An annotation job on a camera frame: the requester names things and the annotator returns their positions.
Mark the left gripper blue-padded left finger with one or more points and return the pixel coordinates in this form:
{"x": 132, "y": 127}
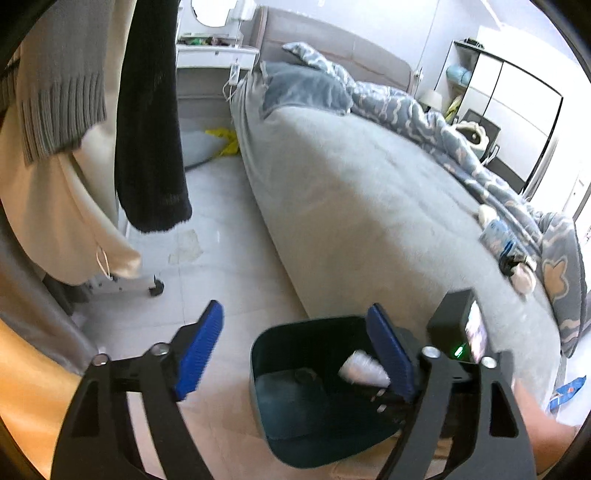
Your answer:
{"x": 97, "y": 441}

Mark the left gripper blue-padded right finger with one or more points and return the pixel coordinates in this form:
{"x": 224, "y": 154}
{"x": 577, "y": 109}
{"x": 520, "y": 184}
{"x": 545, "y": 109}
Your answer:
{"x": 490, "y": 440}

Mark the small black box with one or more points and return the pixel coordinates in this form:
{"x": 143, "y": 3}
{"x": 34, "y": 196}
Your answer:
{"x": 509, "y": 261}

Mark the blue tissue pack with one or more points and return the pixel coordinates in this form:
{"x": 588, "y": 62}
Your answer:
{"x": 498, "y": 238}

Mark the white tissue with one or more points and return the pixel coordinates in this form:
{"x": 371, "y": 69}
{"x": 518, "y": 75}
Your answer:
{"x": 486, "y": 215}

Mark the dark teal trash bin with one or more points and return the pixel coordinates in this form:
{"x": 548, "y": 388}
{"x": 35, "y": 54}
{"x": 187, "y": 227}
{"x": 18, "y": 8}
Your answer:
{"x": 308, "y": 415}

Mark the blue snack wrapper on floor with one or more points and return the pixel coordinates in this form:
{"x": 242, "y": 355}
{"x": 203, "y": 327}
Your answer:
{"x": 565, "y": 393}

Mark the blue patterned fleece blanket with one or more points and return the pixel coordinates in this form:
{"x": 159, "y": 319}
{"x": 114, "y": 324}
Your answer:
{"x": 549, "y": 238}

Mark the grey bed with sheet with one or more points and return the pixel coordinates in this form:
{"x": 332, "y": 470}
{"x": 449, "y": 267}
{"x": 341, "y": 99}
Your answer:
{"x": 360, "y": 215}

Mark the cloud shaped pet bed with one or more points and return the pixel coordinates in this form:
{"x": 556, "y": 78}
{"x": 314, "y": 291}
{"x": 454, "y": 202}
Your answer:
{"x": 476, "y": 136}

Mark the white and black wardrobe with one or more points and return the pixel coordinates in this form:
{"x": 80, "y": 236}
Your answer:
{"x": 518, "y": 110}

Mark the beige bedside lamp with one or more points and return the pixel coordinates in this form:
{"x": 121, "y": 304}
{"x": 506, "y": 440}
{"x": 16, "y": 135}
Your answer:
{"x": 431, "y": 100}

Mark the cream hanging coat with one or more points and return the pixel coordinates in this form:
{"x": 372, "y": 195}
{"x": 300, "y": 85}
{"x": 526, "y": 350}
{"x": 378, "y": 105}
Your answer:
{"x": 64, "y": 210}

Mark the yellow plastic bag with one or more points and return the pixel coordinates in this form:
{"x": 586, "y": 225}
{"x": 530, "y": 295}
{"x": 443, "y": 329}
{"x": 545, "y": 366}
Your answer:
{"x": 230, "y": 141}

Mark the blue-grey pillow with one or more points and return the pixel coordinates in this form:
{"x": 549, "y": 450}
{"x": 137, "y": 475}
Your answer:
{"x": 291, "y": 85}

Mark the grey padded headboard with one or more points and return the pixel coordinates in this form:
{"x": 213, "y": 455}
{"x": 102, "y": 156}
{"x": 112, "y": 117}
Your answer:
{"x": 271, "y": 28}

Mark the white power strip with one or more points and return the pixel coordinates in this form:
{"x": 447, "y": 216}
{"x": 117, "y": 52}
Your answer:
{"x": 234, "y": 73}

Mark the grey knit hanging sweater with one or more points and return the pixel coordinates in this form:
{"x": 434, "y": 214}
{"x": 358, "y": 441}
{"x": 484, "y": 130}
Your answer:
{"x": 55, "y": 78}

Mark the white vanity desk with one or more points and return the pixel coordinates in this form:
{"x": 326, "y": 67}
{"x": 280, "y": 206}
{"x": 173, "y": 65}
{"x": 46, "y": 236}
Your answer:
{"x": 204, "y": 56}

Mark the oval vanity mirror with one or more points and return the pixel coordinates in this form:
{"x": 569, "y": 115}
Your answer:
{"x": 217, "y": 13}

